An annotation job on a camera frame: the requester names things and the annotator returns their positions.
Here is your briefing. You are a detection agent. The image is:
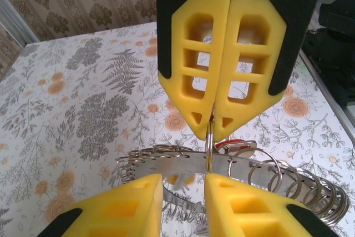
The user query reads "aluminium frame post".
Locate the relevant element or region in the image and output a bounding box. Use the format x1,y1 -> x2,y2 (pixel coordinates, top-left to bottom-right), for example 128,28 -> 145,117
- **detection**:
0,0 -> 39,48

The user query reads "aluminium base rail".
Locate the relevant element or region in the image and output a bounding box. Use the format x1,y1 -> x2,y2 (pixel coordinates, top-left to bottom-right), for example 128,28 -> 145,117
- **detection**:
297,51 -> 355,140

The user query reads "red plastic key tag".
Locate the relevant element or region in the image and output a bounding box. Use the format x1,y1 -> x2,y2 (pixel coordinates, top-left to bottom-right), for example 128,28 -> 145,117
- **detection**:
215,138 -> 250,149

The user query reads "floral patterned table cover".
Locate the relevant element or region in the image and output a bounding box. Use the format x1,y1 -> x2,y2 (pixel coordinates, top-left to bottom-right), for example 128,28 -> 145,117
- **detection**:
0,22 -> 355,237

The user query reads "silver metal key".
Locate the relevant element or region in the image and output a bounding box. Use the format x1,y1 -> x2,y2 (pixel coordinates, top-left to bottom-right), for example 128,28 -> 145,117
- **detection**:
221,140 -> 256,157

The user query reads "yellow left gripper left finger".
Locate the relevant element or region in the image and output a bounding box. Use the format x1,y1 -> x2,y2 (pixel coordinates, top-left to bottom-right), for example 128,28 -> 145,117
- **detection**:
51,173 -> 163,237

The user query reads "small silver split ring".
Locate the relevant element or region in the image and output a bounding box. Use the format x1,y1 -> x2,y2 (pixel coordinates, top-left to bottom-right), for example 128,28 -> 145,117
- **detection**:
204,120 -> 216,173

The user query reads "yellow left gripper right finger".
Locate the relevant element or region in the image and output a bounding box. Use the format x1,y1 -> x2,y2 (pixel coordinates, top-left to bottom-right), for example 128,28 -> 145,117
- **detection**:
204,173 -> 336,237

